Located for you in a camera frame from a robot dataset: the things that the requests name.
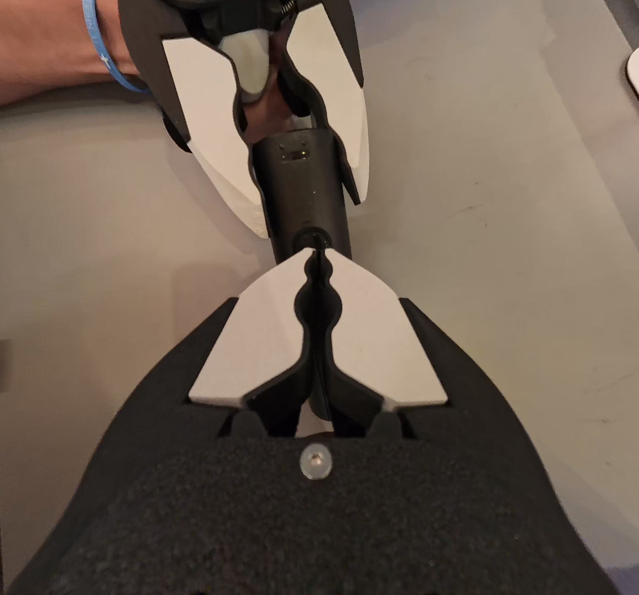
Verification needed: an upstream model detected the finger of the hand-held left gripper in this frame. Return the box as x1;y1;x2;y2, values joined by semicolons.
276;2;371;206
161;36;273;240

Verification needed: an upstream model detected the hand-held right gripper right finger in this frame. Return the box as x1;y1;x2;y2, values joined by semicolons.
317;248;449;438

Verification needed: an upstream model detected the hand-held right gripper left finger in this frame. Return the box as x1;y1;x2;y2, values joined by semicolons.
187;248;320;438

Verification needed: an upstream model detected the black remote control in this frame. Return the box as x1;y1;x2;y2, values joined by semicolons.
250;128;352;269

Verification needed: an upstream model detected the person's left forearm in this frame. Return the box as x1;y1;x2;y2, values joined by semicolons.
0;0;143;106

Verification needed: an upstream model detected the person's left hand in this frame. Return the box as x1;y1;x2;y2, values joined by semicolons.
244;73;300;145

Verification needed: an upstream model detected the blue wristband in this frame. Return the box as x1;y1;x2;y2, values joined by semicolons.
81;0;150;95

